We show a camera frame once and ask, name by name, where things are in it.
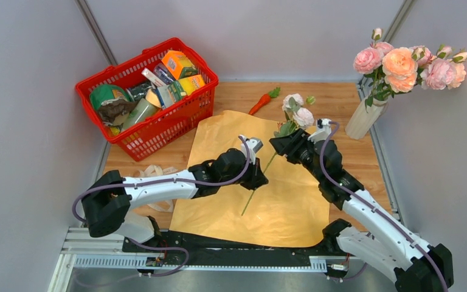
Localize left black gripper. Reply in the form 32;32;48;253
220;155;269;190

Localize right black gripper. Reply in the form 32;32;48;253
269;128;324;183

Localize pale pink rose stem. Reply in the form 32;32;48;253
241;94;315;216

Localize orange wrapping paper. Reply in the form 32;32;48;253
170;110;330;248

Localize cream ribbon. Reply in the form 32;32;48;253
131;164;179;214

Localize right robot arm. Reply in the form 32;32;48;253
270;130;454;291

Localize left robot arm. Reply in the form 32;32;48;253
72;148;269;252

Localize white ribbed ceramic vase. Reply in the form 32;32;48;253
345;97;388;139

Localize orange toy carrot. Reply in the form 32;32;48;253
248;87;281;116

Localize yellow sponge pack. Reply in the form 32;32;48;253
178;74;206;96

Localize red plastic shopping basket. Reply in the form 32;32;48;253
75;37;219;161

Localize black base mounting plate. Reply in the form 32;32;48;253
144;230;347;267

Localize green scrub sponge box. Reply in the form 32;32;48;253
155;81;187;109

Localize green cylinder bottle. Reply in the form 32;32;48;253
121;98;159;133

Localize orange green box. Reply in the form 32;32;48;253
162;50;198;80

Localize white red small box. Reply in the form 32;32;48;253
141;68;167;88

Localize dark snack packet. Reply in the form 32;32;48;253
126;80;153;102

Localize brown crumpled bag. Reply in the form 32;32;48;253
97;99;137;126

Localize green round package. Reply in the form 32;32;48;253
89;84;133;111

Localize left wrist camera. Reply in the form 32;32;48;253
240;135;263;165

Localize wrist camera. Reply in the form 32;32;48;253
240;135;263;165
308;118;331;144

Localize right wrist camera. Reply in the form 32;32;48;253
308;118;331;144

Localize aluminium rail frame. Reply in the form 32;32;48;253
48;228;424;292

